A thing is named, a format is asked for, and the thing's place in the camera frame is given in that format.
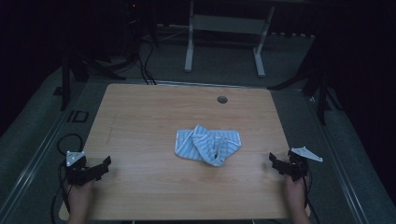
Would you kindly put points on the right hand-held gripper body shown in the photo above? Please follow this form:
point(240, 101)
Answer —
point(300, 163)

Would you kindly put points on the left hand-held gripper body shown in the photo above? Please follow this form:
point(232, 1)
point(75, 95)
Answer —
point(76, 169)

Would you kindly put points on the blue striped towel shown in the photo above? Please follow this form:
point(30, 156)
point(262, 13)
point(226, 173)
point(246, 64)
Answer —
point(186, 146)

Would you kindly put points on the person's right hand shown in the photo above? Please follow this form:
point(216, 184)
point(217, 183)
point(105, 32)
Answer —
point(295, 191)

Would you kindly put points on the person's left hand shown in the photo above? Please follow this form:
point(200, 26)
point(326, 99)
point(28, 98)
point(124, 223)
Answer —
point(79, 196)

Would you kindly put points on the black metal stand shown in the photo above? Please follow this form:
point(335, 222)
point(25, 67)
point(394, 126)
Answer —
point(322, 93)
point(66, 81)

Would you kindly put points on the dark equipment with red light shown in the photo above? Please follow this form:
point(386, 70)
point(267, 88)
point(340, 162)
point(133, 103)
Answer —
point(137, 21)

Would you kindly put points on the white metal desk frame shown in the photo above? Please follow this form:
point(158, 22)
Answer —
point(227, 24)

